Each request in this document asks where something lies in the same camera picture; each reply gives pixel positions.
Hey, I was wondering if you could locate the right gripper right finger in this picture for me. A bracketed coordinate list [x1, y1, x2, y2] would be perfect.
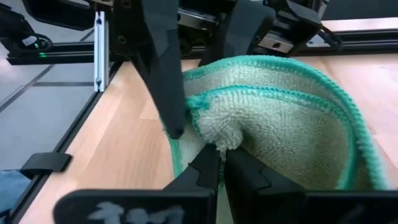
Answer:
[224, 149, 398, 224]

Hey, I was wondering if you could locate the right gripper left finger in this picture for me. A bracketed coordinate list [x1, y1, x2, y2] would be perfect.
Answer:
[52, 144, 221, 224]

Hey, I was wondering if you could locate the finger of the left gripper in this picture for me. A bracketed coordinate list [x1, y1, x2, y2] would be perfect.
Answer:
[132, 4, 187, 140]
[198, 2, 276, 67]

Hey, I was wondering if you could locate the sage towel with teal edge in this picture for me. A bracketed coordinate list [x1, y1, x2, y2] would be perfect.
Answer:
[166, 55, 392, 224]

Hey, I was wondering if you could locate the silver aluminium bar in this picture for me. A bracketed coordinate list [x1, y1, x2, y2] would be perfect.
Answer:
[94, 11, 109, 93]

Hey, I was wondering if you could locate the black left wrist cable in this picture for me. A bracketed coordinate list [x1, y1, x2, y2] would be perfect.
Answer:
[318, 24, 343, 52]

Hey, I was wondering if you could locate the black metal table frame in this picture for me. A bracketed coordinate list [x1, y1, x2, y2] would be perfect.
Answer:
[0, 27, 398, 224]

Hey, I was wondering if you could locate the black frame clip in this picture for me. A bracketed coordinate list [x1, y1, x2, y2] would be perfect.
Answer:
[19, 151, 73, 180]

